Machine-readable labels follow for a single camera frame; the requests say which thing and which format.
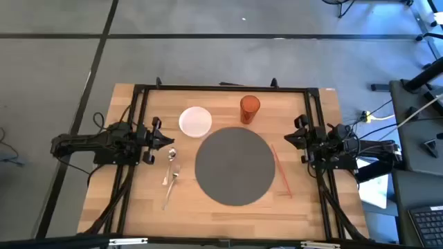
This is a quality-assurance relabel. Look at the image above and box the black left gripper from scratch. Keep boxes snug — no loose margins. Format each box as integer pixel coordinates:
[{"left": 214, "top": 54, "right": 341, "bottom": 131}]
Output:
[{"left": 136, "top": 116, "right": 175, "bottom": 165}]

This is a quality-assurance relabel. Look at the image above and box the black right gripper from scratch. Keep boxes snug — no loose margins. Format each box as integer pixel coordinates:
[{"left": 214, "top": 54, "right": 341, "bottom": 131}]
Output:
[{"left": 284, "top": 114, "right": 326, "bottom": 165}]

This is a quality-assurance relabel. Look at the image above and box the silver metal spoon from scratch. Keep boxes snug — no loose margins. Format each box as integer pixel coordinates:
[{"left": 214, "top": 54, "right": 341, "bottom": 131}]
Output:
[{"left": 162, "top": 147, "right": 178, "bottom": 186}]

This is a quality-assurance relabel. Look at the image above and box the silver metal fork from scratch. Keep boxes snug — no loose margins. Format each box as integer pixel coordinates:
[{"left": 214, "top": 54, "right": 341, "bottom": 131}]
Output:
[{"left": 161, "top": 165, "right": 181, "bottom": 211}]

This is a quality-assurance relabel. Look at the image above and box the red drinking straw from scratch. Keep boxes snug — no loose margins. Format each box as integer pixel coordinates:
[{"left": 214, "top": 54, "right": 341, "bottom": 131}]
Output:
[{"left": 270, "top": 144, "right": 293, "bottom": 199}]

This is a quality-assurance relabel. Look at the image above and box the white bowl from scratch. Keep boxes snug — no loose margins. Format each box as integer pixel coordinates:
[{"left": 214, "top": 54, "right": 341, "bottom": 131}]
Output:
[{"left": 178, "top": 106, "right": 213, "bottom": 138}]

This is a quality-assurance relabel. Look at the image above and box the orange faceted plastic tumbler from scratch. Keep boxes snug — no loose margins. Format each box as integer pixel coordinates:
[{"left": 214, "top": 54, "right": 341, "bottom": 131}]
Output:
[{"left": 239, "top": 95, "right": 261, "bottom": 125}]

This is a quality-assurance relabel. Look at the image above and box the round grey woven placemat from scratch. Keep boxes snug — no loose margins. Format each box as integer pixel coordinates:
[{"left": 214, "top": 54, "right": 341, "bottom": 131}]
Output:
[{"left": 194, "top": 127, "right": 276, "bottom": 207}]

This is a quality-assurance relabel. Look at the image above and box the black desk support bar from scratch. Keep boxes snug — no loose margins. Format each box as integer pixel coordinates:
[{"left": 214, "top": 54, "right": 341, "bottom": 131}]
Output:
[{"left": 354, "top": 160, "right": 396, "bottom": 184}]

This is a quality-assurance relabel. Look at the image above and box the white paper sheet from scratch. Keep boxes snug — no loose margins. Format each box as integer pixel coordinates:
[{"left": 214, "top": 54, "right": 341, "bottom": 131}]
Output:
[{"left": 357, "top": 158, "right": 389, "bottom": 210}]

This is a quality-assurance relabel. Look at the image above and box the grey side desk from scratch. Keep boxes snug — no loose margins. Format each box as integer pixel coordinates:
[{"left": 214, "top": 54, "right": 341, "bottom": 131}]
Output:
[{"left": 389, "top": 78, "right": 443, "bottom": 247}]

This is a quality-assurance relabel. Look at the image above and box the black wedge stand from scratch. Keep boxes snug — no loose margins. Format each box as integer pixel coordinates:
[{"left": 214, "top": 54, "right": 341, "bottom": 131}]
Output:
[{"left": 419, "top": 137, "right": 439, "bottom": 159}]

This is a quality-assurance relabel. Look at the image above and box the black computer keyboard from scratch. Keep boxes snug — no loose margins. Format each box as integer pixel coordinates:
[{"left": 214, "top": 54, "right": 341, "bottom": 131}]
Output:
[{"left": 407, "top": 205, "right": 443, "bottom": 248}]

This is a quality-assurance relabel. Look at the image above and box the black office chair base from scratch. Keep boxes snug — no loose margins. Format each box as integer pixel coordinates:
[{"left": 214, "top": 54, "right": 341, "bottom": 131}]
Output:
[{"left": 415, "top": 20, "right": 443, "bottom": 43}]

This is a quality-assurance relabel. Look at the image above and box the black aluminium table frame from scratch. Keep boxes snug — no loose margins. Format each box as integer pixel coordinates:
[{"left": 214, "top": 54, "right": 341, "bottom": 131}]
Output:
[{"left": 82, "top": 76, "right": 370, "bottom": 243}]

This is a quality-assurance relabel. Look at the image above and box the silver metal bracket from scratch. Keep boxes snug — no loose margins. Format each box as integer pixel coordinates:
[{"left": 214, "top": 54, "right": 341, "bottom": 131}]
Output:
[
  {"left": 108, "top": 237, "right": 149, "bottom": 246},
  {"left": 300, "top": 241, "right": 342, "bottom": 249}
]

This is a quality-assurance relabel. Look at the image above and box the white cable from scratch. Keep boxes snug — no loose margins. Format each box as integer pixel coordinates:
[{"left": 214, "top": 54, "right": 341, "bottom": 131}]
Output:
[{"left": 395, "top": 93, "right": 443, "bottom": 129}]

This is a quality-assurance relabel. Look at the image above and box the black floor cable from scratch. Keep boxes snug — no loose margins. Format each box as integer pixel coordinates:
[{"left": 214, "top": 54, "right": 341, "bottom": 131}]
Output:
[{"left": 0, "top": 127, "right": 26, "bottom": 167}]

